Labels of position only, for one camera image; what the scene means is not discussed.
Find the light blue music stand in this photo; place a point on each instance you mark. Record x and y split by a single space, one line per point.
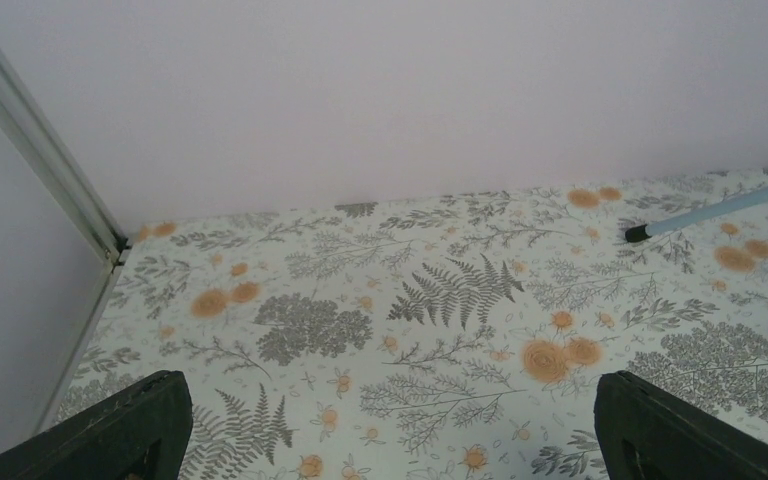
644 232

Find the floral patterned table mat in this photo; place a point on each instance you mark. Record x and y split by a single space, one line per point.
459 337

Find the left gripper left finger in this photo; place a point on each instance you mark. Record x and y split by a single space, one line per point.
140 432

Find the left aluminium frame post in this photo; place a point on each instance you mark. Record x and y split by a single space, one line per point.
36 140

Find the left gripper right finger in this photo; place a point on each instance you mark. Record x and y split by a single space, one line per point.
645 432

